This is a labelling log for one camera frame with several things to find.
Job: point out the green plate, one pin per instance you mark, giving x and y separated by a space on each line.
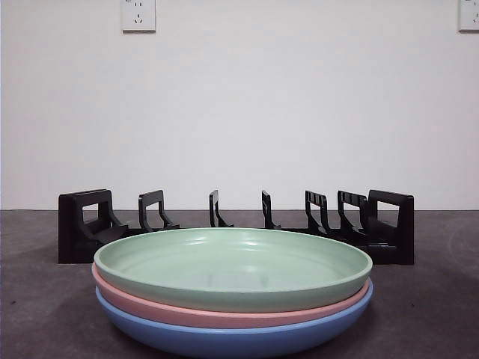
224 258

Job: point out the pink plate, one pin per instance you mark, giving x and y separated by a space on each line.
224 318

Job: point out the blue plate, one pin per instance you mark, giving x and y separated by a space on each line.
224 346

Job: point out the black plastic dish rack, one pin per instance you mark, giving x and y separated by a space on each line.
406 232

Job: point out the white wall socket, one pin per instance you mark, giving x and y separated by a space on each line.
469 15
138 15

